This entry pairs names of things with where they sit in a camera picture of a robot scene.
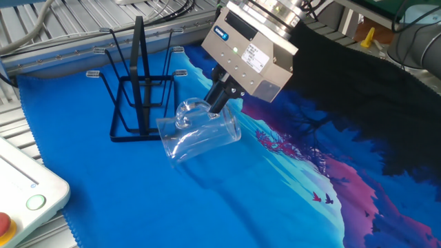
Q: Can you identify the grey aluminium post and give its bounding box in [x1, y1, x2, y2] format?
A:
[339, 6, 358, 39]

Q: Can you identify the grey Schunk gripper body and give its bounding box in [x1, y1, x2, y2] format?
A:
[201, 1, 299, 103]

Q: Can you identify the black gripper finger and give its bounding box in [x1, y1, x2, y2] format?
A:
[208, 81, 247, 114]
[204, 64, 231, 104]

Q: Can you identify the thick grey cable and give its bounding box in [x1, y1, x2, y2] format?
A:
[0, 0, 56, 56]

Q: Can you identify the white teach pendant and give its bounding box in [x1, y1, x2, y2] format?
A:
[0, 136, 72, 248]

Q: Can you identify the clear plastic cup with handle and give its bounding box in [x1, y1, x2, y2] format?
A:
[156, 97, 243, 168]

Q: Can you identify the yellow plastic object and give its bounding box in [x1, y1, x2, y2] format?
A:
[360, 26, 376, 49]

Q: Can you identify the black wire cup rack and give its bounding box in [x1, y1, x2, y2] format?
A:
[85, 15, 189, 143]

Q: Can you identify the blue landscape print cloth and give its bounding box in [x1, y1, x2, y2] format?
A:
[17, 15, 441, 248]

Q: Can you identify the aluminium table edge rail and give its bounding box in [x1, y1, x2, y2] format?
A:
[0, 3, 221, 79]

